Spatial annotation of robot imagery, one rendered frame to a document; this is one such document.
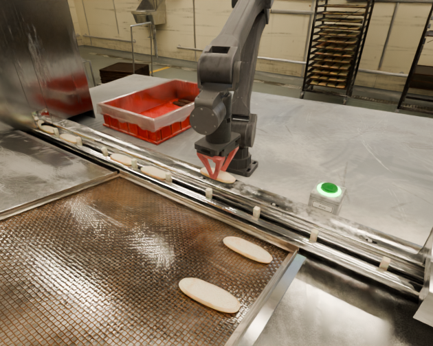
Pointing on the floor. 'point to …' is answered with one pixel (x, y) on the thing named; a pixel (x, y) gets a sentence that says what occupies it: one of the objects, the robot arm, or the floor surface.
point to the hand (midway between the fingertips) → (218, 172)
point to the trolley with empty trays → (107, 73)
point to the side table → (328, 156)
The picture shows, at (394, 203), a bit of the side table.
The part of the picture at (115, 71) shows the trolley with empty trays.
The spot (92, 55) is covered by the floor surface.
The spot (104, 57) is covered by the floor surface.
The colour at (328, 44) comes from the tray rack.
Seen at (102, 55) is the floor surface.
